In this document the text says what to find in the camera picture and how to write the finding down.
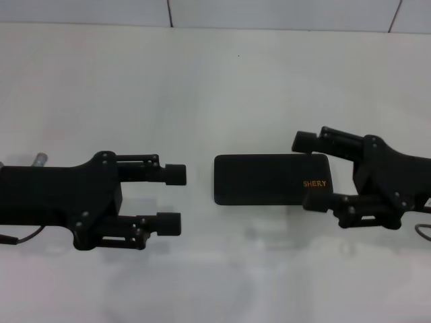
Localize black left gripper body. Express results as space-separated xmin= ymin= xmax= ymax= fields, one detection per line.
xmin=0 ymin=151 xmax=123 ymax=251

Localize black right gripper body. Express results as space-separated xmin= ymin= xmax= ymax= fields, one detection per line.
xmin=352 ymin=134 xmax=431 ymax=231

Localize black glasses case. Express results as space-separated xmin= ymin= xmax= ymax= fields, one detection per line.
xmin=213 ymin=153 xmax=334 ymax=207

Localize right gripper cable with plug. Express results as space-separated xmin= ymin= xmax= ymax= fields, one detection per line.
xmin=415 ymin=223 xmax=431 ymax=242

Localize gripper cable with plug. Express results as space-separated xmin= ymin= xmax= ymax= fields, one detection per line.
xmin=415 ymin=223 xmax=431 ymax=242
xmin=0 ymin=224 xmax=44 ymax=246

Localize left gripper cable with plug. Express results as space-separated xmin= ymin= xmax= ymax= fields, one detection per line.
xmin=0 ymin=224 xmax=44 ymax=246

